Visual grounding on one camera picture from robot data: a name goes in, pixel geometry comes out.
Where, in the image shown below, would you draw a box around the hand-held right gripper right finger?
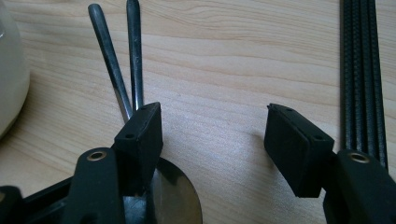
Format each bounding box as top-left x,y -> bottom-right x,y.
263,103 -> 396,224

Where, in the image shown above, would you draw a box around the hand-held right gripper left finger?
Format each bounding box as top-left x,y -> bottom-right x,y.
62,102 -> 164,224

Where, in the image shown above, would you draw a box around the metal spoon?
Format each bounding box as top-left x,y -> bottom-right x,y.
125,0 -> 145,112
87,3 -> 204,224

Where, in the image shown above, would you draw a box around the bundle of black chopsticks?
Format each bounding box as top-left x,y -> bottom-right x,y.
339,0 -> 389,172

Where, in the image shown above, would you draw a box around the cream bowl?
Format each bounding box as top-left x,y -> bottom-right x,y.
0,0 -> 32,139

